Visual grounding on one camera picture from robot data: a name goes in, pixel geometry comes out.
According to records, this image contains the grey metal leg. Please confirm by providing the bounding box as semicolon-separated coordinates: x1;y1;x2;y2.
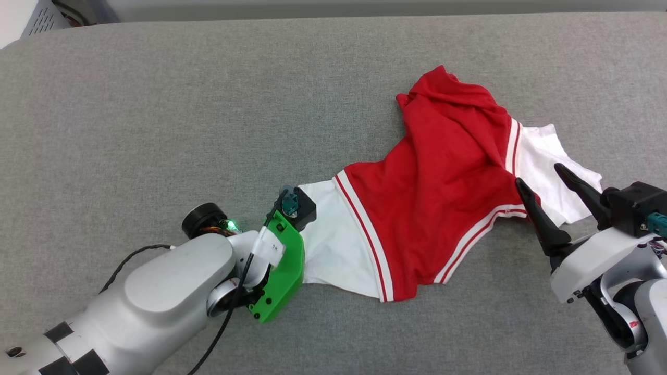
68;0;120;24

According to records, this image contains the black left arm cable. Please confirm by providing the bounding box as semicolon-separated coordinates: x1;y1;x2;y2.
99;244;257;375

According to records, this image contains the grey fabric sofa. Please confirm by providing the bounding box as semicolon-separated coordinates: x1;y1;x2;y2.
0;13;667;375

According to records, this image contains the white cable label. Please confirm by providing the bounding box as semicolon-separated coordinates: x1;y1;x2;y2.
254;228;286;264

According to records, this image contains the red and white jersey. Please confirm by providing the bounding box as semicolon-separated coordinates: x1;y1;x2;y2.
300;65;603;303

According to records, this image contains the white metal case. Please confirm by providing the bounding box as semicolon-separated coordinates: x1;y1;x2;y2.
0;0;69;49

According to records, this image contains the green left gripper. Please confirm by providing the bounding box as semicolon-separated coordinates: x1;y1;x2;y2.
249;209;305;324

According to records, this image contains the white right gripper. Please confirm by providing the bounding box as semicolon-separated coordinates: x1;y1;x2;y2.
515;162;663;304

